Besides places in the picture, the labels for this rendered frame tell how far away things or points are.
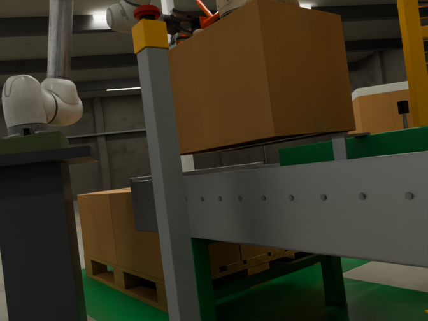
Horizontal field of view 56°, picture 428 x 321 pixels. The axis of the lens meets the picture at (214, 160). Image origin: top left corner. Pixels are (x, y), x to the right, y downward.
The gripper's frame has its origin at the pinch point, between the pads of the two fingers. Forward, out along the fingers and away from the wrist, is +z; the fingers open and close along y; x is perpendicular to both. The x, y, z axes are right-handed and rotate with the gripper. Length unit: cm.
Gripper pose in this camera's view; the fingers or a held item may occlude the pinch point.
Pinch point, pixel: (201, 28)
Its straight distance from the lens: 180.2
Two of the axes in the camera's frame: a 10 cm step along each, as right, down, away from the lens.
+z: 8.1, -0.9, 5.8
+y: 1.3, 9.9, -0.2
